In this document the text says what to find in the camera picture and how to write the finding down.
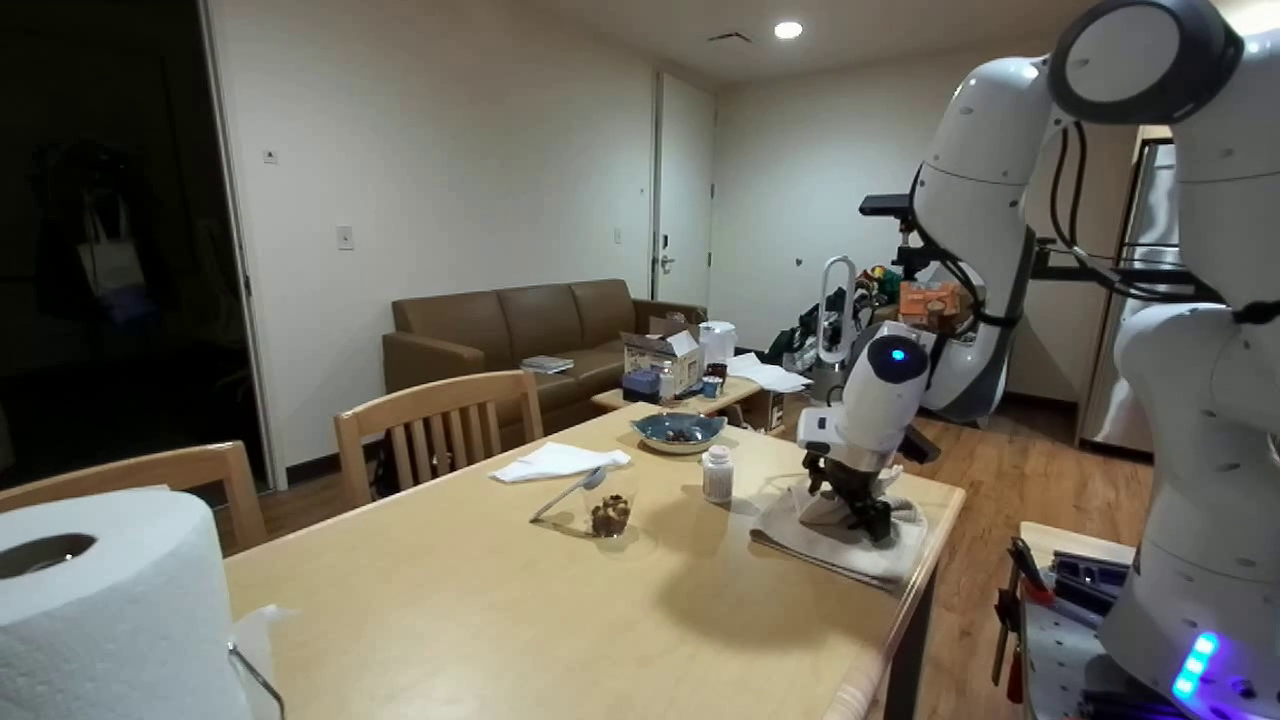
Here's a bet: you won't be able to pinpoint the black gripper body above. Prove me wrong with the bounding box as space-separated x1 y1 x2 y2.
803 444 882 524

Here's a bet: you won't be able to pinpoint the white paper towel roll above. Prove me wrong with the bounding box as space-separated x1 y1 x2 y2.
0 489 249 720

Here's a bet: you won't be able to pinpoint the white tote bag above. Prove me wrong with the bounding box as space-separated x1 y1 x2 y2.
75 200 153 326

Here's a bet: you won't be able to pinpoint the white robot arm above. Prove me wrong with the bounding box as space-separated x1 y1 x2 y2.
864 0 1280 720

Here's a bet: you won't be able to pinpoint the blue ceramic plate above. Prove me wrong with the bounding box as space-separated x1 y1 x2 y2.
635 413 723 455

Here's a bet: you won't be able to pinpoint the white pill bottle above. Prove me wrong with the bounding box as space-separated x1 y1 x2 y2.
701 447 730 508

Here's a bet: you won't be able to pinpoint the side cart with tools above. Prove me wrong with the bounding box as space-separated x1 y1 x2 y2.
993 519 1182 720

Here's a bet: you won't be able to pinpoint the stainless steel refrigerator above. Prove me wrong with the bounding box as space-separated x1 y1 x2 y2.
1080 135 1181 455

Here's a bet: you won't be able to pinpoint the white paper napkin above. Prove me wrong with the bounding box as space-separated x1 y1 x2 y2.
496 440 629 483

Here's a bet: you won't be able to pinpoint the white papers on table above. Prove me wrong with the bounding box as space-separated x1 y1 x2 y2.
728 351 813 396

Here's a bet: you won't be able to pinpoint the cardboard box on table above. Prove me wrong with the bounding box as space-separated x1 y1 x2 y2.
621 333 704 401

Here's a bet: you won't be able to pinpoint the brown leather sofa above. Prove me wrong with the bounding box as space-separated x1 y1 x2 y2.
382 281 704 430

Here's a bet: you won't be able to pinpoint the white door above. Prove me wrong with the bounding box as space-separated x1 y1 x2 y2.
653 77 710 304

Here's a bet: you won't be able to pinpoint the beige towel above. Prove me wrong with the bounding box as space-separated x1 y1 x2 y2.
744 483 930 590

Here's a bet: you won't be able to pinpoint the wooden coffee table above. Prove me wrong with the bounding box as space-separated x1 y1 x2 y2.
589 374 777 434

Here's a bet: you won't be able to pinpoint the near wooden chair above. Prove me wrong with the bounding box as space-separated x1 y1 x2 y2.
0 440 268 552

